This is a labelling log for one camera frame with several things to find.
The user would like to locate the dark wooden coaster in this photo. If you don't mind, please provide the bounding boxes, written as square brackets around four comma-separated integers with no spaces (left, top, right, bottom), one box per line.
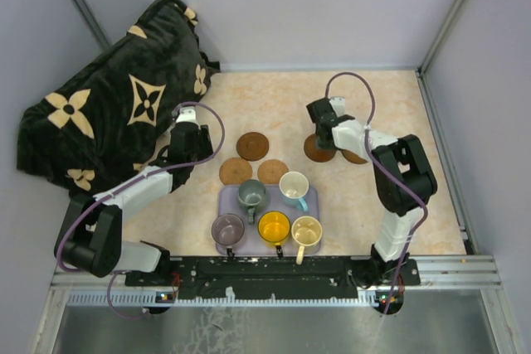
[236,132,269,162]
[341,150,368,165]
[304,133,337,162]

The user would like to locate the woven rattan coaster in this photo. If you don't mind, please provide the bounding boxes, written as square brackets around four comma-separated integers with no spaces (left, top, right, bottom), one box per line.
[257,159,289,184]
[219,158,253,185]

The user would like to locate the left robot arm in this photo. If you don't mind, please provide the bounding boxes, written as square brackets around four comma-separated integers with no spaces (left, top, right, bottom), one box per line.
[54,122,213,285]

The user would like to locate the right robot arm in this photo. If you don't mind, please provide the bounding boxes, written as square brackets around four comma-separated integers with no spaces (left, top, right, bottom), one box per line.
[306,97,438,286]

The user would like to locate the lavender plastic tray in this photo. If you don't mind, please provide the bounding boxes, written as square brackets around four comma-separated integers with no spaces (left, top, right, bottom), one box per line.
[216,184,324,255]

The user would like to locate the grey green mug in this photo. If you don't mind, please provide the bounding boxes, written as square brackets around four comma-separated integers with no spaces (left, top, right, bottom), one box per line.
[237,179,270,225]

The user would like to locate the black floral plush blanket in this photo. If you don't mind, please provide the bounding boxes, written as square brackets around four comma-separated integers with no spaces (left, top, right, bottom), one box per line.
[17,0,220,194]

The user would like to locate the purple glass mug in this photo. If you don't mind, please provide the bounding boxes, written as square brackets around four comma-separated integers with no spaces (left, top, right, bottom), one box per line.
[211,213,245,259]

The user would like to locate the cream mug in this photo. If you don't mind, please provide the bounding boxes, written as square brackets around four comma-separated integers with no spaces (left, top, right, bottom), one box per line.
[291,216,323,265]

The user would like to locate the yellow glass mug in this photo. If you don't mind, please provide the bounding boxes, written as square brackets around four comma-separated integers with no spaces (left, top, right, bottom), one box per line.
[258,211,291,258]

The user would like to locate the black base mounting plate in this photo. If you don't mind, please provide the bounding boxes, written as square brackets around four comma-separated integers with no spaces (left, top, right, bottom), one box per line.
[124,255,420,301]

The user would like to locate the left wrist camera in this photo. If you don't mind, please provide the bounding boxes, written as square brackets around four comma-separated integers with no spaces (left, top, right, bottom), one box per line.
[175,106,197,124]

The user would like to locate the white mug blue handle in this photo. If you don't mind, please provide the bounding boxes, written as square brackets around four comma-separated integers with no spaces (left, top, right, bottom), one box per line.
[279,172,309,212]

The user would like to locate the aluminium frame rail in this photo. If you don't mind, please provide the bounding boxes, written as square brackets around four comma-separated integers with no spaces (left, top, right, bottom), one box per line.
[50,254,503,309]

